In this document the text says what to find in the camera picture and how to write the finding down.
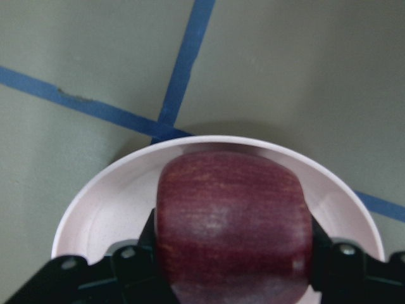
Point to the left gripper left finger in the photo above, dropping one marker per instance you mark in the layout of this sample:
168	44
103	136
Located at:
127	273

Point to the red apple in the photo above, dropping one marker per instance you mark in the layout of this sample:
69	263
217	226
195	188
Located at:
232	228

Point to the pink plate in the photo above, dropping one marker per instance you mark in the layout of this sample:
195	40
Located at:
116	203

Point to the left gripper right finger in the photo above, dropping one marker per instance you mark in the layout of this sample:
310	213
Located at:
343	272

